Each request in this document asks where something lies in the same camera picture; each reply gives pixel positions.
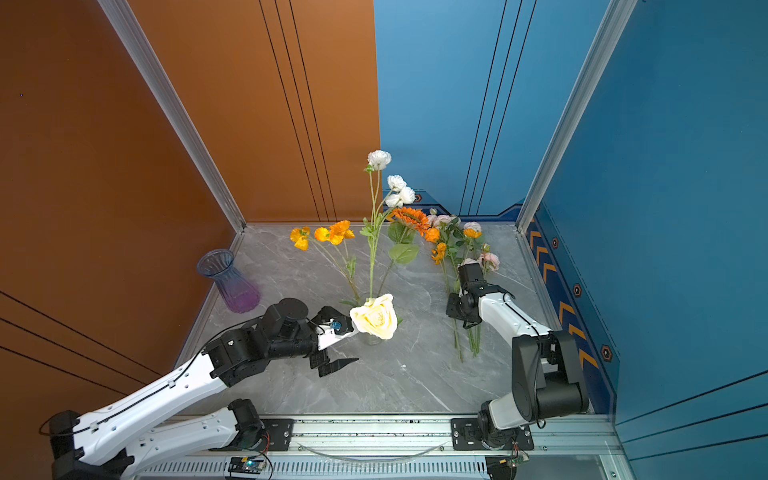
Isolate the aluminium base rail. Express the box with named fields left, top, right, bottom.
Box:
left=141, top=414, right=634, bottom=479

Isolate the aluminium corner post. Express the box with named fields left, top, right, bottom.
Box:
left=516, top=0, right=638, bottom=234
left=98, top=0, right=247, bottom=233

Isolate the aluminium corner post right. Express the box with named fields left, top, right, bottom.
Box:
left=516, top=0, right=638, bottom=234

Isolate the clear ribbed glass vase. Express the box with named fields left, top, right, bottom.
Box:
left=357, top=296, right=389, bottom=345

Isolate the cream white rose stem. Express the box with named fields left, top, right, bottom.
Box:
left=350, top=294, right=399, bottom=340

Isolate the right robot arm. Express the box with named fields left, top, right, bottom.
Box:
left=446, top=287, right=590, bottom=450

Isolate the white ranunculus flower stem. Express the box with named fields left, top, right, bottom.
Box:
left=361, top=150, right=416, bottom=299

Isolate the green circuit board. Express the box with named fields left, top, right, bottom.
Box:
left=228, top=456, right=268, bottom=476

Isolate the orange poppy flower stem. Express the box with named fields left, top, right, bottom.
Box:
left=289, top=220, right=363, bottom=307

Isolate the pink rose flower stem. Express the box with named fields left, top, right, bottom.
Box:
left=427, top=209, right=502, bottom=358

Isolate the aluminium corner post left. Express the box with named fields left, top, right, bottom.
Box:
left=98, top=0, right=247, bottom=233

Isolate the purple glass vase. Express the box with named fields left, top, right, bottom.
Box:
left=196, top=249, right=261, bottom=314

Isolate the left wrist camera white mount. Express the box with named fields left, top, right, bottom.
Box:
left=310, top=315, right=358, bottom=351

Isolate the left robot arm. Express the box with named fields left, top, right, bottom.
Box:
left=47, top=298, right=358, bottom=479

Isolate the orange gerbera flower stem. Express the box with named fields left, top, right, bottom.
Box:
left=377, top=207, right=430, bottom=294

